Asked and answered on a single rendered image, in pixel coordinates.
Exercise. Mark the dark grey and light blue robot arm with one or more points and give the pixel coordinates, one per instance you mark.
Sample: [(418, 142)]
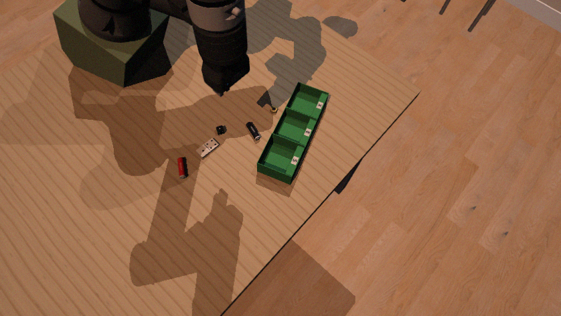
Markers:
[(124, 21)]

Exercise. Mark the red battery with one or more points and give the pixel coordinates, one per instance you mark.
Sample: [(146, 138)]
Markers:
[(181, 167)]

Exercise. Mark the tan domino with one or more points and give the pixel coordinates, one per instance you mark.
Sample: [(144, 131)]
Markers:
[(207, 148)]

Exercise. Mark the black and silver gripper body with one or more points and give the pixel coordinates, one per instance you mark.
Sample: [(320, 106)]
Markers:
[(222, 46)]

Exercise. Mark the green rack of bins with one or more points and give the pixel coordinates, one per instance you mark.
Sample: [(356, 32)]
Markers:
[(286, 146)]

